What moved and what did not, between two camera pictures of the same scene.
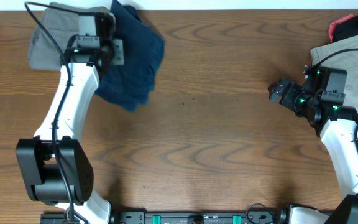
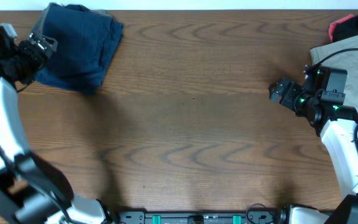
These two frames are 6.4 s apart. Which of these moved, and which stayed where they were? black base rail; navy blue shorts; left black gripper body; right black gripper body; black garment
Moved: left black gripper body; navy blue shorts
Stayed: black garment; black base rail; right black gripper body
